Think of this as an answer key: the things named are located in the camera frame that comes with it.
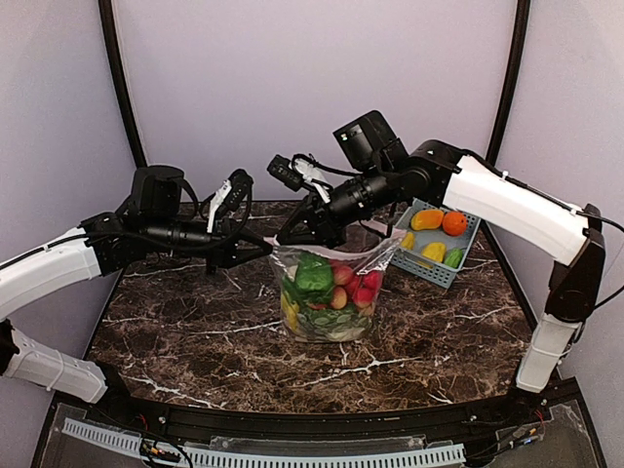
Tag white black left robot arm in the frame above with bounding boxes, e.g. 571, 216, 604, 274
1, 165, 272, 404

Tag black right frame post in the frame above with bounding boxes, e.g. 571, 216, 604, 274
486, 0, 531, 165

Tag black left frame post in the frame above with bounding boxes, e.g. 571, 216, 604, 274
97, 0, 147, 168

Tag yellow toy banana bunch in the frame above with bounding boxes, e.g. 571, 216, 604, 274
281, 292, 299, 332

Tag blue plastic vegetable basket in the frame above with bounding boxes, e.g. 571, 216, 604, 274
391, 200, 481, 289

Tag green toy bell pepper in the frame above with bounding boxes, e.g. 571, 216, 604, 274
294, 252, 334, 304

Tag clear zip top bag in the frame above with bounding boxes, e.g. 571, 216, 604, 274
267, 220, 407, 343

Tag black frame post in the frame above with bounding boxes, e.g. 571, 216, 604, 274
97, 0, 147, 168
486, 0, 531, 165

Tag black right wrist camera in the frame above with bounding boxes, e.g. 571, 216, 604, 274
267, 155, 333, 203

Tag green toy cabbage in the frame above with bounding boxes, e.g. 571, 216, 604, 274
444, 248, 465, 269

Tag yellow orange toy mango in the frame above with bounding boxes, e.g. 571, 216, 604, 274
409, 210, 445, 231

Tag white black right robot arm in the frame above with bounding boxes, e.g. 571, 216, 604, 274
267, 110, 605, 393

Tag green toy lettuce leaf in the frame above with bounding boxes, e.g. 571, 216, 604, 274
295, 303, 372, 342

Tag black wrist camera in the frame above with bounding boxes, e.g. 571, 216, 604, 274
267, 155, 333, 203
199, 169, 254, 234

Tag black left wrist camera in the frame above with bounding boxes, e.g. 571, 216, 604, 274
199, 169, 254, 234

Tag grey slotted cable duct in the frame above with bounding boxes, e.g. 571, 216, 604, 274
61, 417, 466, 467

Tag yellow toy lemon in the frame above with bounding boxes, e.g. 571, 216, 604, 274
401, 231, 415, 251
420, 242, 447, 262

